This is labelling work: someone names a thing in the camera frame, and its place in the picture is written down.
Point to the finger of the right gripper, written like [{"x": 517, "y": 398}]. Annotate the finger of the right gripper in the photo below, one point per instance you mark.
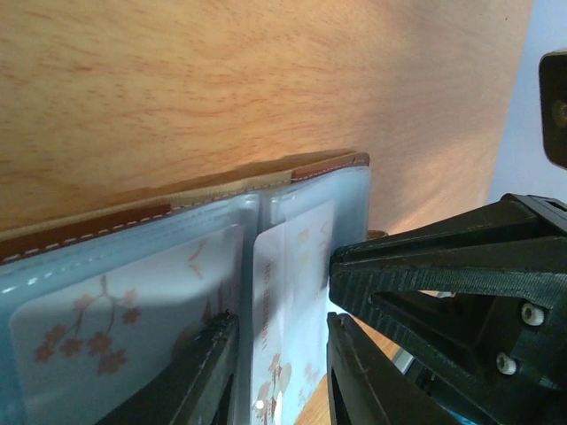
[{"x": 478, "y": 298}]

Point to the brown leather card holder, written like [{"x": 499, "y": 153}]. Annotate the brown leather card holder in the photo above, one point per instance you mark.
[{"x": 40, "y": 259}]

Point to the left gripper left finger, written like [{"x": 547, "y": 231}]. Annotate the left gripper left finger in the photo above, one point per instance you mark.
[{"x": 197, "y": 387}]

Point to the white VIP card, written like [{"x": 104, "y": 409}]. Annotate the white VIP card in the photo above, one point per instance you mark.
[
  {"x": 83, "y": 350},
  {"x": 289, "y": 287}
]

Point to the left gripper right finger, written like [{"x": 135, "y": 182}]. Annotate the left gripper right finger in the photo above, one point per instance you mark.
[{"x": 365, "y": 387}]

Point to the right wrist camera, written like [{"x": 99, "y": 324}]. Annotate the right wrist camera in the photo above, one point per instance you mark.
[{"x": 552, "y": 81}]

